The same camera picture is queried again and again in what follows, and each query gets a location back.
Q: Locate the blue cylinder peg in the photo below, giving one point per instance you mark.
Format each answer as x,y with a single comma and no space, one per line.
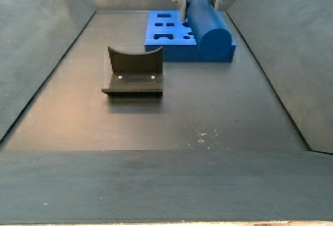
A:
211,25

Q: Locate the blue shape-sorting block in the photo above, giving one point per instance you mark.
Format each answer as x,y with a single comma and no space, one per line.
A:
171,33

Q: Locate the dark curved cradle stand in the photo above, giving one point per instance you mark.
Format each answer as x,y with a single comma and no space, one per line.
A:
137,73

